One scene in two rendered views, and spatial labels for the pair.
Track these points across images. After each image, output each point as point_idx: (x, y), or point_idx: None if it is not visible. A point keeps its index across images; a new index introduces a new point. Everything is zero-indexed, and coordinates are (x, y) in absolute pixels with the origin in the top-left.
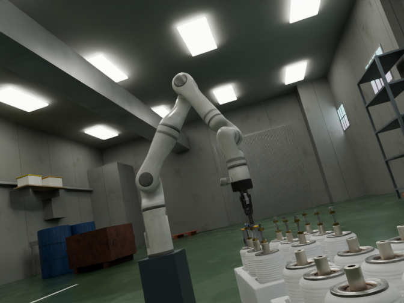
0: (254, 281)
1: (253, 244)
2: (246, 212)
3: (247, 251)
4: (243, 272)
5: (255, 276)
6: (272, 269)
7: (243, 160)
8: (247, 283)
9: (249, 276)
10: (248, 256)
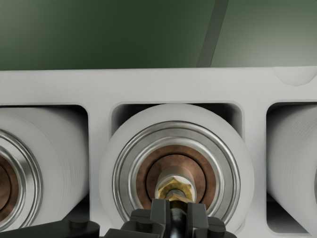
0: (26, 94)
1: (174, 171)
2: (58, 222)
3: (171, 121)
4: (262, 87)
5: (107, 114)
6: None
7: None
8: (45, 70)
9: (148, 95)
10: (135, 114)
